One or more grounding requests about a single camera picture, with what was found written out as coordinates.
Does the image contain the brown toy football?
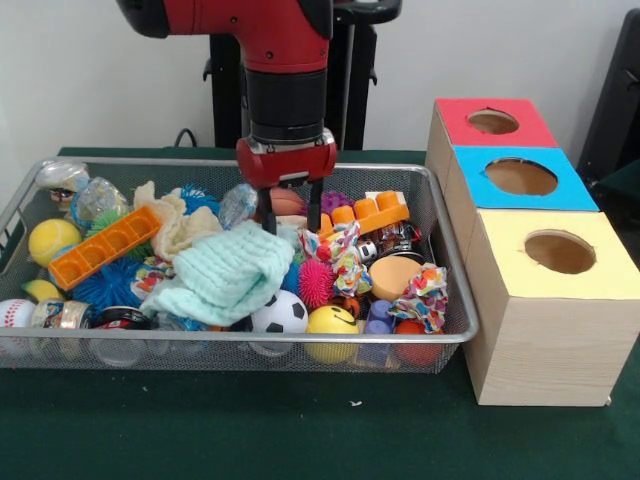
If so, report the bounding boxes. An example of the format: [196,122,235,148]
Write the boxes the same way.
[269,187,307,217]

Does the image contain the mint green knitted cloth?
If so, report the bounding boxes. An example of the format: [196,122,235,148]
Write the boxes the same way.
[139,219,297,329]

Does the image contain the yellow smiley ball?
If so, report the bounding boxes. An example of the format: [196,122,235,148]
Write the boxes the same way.
[304,304,361,365]

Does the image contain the purple spiky ball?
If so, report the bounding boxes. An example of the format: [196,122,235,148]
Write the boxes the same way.
[320,191,355,215]

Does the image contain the clear plastic bottle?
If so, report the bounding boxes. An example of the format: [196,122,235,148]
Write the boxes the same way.
[69,175,131,224]

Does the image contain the wooden box with three holes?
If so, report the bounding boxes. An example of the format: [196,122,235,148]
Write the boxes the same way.
[424,97,640,407]

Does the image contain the shallow wire mesh bin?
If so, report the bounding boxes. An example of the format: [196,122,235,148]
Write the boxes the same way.
[0,155,480,375]

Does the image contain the black chair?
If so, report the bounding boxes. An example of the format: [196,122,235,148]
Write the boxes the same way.
[574,7,640,181]

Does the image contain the plain yellow ball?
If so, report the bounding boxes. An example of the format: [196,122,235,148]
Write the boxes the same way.
[27,218,83,269]

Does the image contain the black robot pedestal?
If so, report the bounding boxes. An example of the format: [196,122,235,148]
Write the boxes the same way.
[202,0,404,151]

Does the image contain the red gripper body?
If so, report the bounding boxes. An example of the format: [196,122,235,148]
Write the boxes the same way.
[235,128,339,190]

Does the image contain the black and white soccer ball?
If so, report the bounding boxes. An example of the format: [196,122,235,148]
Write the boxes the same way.
[249,289,310,335]

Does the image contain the orange studded toy brick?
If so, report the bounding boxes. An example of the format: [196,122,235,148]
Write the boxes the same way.
[317,190,411,239]

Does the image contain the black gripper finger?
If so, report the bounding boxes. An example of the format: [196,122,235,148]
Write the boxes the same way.
[305,178,325,234]
[257,187,279,236]

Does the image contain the long orange hollow block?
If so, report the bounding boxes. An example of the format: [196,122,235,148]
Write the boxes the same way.
[48,203,162,292]

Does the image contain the cream cloth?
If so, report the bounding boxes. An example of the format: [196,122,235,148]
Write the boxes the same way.
[132,180,226,261]

